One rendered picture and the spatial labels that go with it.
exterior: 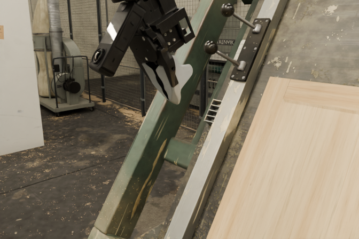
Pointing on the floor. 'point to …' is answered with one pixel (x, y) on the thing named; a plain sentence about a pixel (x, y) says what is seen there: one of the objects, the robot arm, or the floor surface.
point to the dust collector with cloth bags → (57, 64)
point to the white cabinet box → (17, 74)
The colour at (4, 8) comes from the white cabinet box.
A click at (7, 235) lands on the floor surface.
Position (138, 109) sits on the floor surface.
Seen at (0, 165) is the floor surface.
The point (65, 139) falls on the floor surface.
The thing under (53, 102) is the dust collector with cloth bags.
